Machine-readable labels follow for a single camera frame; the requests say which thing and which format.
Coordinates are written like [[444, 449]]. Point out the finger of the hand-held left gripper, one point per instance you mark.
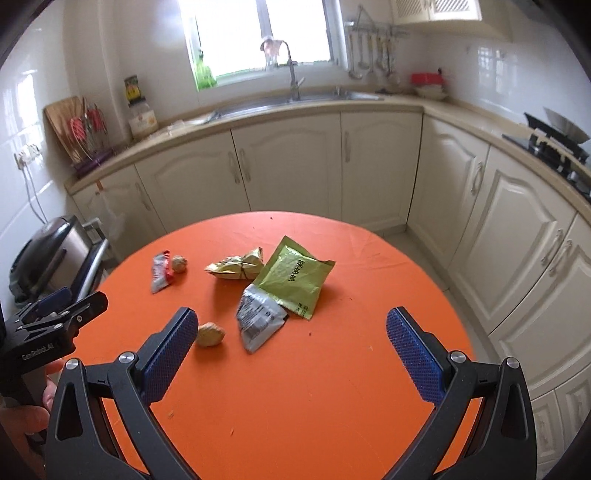
[[87, 307], [53, 301]]

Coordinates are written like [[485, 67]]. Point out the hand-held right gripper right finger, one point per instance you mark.
[[413, 355]]

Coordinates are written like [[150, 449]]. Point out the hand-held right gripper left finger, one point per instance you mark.
[[168, 355]]

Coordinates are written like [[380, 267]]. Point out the black and steel pedal bin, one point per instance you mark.
[[46, 258]]

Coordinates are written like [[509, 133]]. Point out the walnut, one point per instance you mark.
[[179, 264], [211, 334]]

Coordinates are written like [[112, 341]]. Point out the red and white wrapper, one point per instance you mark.
[[160, 274]]

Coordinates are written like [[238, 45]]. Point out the silver grey foil packet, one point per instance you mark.
[[258, 318]]

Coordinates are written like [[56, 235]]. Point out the golden wrapper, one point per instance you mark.
[[235, 266]]

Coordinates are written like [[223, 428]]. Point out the green snack packet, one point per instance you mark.
[[295, 277]]

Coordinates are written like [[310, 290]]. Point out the person's left hand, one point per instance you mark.
[[25, 420]]

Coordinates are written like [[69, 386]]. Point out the purple rack tray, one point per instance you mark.
[[94, 162]]

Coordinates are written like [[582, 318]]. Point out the wooden cutting board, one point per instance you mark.
[[62, 120]]

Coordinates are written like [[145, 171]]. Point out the clear storage jar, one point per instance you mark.
[[142, 121]]

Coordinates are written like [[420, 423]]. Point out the clear plastic bag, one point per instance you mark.
[[180, 128]]

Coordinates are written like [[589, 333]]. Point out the round orange table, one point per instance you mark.
[[286, 170]]

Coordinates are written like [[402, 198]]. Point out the yellow label bottle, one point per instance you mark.
[[133, 90]]

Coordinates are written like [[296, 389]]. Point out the black gas stove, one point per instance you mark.
[[549, 150]]

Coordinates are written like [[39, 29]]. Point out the green bottle on windowsill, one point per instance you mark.
[[205, 76]]

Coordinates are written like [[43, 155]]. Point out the white bowl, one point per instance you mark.
[[431, 93]]

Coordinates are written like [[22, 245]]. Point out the steel wok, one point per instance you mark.
[[565, 124]]

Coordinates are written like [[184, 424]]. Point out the stainless steel sink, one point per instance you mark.
[[295, 102]]

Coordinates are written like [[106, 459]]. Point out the chrome faucet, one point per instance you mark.
[[292, 69]]

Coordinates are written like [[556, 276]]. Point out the pinkish hanging cloth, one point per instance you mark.
[[271, 47]]

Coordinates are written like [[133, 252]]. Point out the kitchen window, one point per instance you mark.
[[258, 32]]

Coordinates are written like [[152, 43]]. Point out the wall power outlet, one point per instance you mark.
[[28, 155]]

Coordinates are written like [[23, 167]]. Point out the metal utensil rail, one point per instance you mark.
[[376, 28]]

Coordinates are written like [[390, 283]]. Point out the cream wall cabinet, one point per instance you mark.
[[434, 9]]

